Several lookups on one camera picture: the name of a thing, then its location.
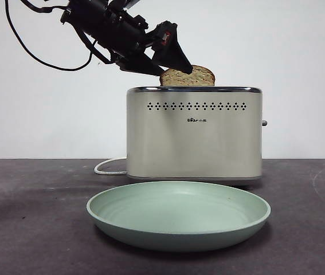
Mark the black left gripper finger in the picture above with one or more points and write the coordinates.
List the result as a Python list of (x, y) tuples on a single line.
[(139, 64), (173, 54)]

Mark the square toast bread slice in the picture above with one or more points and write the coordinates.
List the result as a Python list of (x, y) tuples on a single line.
[(199, 77)]

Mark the pale green round plate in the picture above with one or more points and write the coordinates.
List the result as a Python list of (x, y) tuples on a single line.
[(179, 217)]

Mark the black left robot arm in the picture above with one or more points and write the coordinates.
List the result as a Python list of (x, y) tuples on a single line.
[(107, 25)]

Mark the beige metal toaster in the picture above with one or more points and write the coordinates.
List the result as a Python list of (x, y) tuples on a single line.
[(193, 137)]

